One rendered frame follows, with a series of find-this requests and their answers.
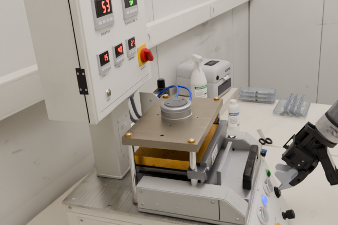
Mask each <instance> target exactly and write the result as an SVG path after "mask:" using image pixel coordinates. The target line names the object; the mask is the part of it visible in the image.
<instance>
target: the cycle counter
mask: <svg viewBox="0 0 338 225"><path fill-rule="evenodd" d="M97 8H98V15H99V16H100V15H103V14H106V13H109V12H111V9H110V1H109V0H101V1H97Z"/></svg>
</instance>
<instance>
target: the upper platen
mask: <svg viewBox="0 0 338 225"><path fill-rule="evenodd" d="M217 127H218V125H216V124H213V125H212V126H211V128H210V130H209V132H208V134H207V136H206V138H205V140H204V142H203V143H202V145H201V147H200V149H199V151H198V152H196V158H197V166H199V167H200V161H201V159H202V157H203V155H204V153H205V151H206V149H207V147H208V145H209V143H210V141H211V139H212V137H213V135H214V133H215V131H216V129H217ZM135 161H136V168H137V170H145V171H153V172H161V173H168V174H176V175H185V176H187V169H188V167H189V166H190V160H189V152H188V151H178V150H169V149H159V148H149V147H139V148H138V149H137V150H136V152H135Z"/></svg>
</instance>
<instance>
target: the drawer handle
mask: <svg viewBox="0 0 338 225"><path fill-rule="evenodd" d="M258 158H259V147H258V145H251V147H250V151H249V154H248V158H247V162H246V165H245V169H244V172H243V179H242V188H243V189H249V190H251V187H252V176H253V173H254V169H255V165H256V161H257V159H258Z"/></svg>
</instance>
